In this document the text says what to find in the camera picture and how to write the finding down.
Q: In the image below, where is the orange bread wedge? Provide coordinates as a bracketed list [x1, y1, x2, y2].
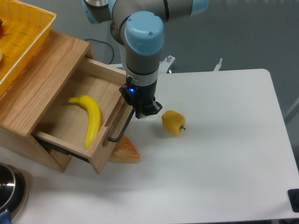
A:
[110, 135, 141, 163]

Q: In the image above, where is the black table corner device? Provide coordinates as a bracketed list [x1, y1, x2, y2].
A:
[287, 189, 299, 213]

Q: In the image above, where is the yellow bell pepper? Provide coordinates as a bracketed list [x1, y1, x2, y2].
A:
[162, 110, 186, 136]

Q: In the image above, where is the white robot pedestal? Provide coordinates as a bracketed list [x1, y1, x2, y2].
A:
[110, 22, 128, 70]

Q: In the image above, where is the wooden drawer cabinet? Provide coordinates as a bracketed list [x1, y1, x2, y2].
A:
[0, 31, 94, 172]

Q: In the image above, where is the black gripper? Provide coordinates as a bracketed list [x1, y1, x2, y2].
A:
[119, 74, 163, 119]

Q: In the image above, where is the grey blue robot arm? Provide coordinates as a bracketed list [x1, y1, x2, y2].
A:
[82, 0, 209, 119]

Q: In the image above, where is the wooden top drawer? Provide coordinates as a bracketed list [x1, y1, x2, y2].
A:
[31, 57, 136, 175]

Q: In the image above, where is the black cable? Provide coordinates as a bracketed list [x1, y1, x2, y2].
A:
[84, 38, 114, 65]

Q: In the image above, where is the yellow plastic basket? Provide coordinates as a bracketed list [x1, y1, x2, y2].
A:
[0, 0, 57, 95]

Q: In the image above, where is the yellow banana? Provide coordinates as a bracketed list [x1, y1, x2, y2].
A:
[68, 95, 102, 150]

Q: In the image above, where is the red item in basket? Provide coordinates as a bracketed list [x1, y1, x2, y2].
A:
[0, 19, 4, 37]

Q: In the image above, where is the steel pot with blue handle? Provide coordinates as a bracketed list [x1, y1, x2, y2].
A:
[0, 163, 28, 224]

